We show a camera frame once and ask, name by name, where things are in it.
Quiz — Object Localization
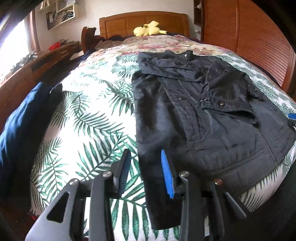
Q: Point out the black jacket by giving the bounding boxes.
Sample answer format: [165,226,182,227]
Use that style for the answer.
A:
[132,51,295,230]

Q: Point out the folded blue garment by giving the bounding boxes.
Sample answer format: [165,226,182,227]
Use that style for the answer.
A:
[1,82,63,198]

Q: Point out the palm leaf bedspread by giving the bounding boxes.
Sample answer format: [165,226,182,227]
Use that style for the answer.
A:
[29,53,296,241]

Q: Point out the wooden louvered wardrobe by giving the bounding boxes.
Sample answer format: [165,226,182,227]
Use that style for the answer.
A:
[195,1,295,96]

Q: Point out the long wooden desk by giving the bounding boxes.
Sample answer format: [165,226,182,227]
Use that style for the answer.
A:
[1,41,80,129]

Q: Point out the yellow plush toy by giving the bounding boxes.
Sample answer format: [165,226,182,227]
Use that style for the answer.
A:
[133,21,167,37]

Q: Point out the red bowl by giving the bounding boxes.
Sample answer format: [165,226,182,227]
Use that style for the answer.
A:
[48,42,62,51]

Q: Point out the floral quilt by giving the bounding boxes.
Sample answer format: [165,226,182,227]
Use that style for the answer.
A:
[81,35,234,59]

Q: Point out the wooden chair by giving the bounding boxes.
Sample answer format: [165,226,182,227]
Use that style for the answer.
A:
[81,27,96,53]

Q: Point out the wooden headboard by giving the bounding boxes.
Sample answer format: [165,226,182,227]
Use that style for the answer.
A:
[99,11,190,39]

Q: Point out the white wall shelf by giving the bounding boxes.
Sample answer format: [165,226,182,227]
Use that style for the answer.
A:
[39,0,79,30]

